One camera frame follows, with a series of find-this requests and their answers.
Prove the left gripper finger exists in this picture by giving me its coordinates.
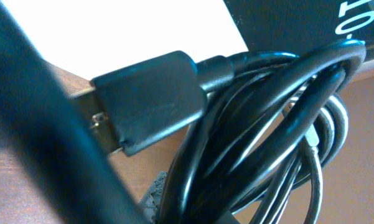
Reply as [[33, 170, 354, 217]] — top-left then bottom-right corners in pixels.
[[0, 3, 146, 223]]

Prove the thick black USB cable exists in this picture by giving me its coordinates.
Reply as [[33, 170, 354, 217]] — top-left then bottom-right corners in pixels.
[[90, 39, 368, 224]]

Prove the thin black USB cable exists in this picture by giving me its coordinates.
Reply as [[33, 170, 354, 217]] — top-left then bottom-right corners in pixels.
[[230, 74, 351, 224]]

